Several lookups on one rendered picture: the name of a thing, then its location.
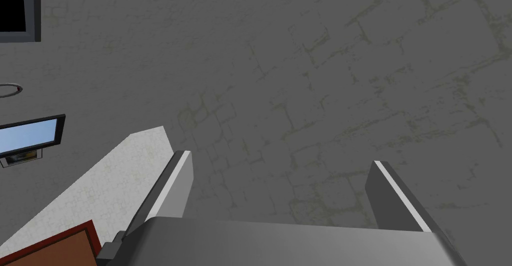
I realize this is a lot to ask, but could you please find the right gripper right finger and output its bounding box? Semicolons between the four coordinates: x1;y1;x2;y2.
365;160;433;233

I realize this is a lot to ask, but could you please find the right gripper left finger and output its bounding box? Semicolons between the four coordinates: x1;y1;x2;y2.
124;150;195;237

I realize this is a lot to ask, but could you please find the small grey framed picture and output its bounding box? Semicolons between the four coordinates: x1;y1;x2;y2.
0;148;43;168

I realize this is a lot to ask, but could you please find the brown door with red frame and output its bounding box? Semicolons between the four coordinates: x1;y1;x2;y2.
0;219;103;266

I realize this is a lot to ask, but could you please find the blue window with black frame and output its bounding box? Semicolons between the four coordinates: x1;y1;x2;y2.
0;114;67;158

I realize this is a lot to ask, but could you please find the thin grey ring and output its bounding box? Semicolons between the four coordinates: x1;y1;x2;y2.
0;83;24;98

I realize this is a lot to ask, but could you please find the black screen with grey frame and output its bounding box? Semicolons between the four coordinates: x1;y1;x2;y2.
0;0;42;44

